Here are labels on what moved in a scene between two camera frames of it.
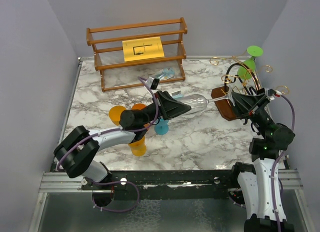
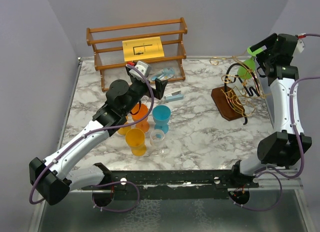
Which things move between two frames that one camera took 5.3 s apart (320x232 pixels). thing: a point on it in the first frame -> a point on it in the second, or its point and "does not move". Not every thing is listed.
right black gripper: x=244 y=103 -> x=268 y=41
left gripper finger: x=171 y=107 -> x=160 y=85
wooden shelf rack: x=139 y=54 does not move
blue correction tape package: x=166 y=73 does not move
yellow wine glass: x=138 y=148 does not move
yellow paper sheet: x=142 y=48 does not move
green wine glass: x=253 y=51 does not move
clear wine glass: x=198 y=102 -> x=157 y=137
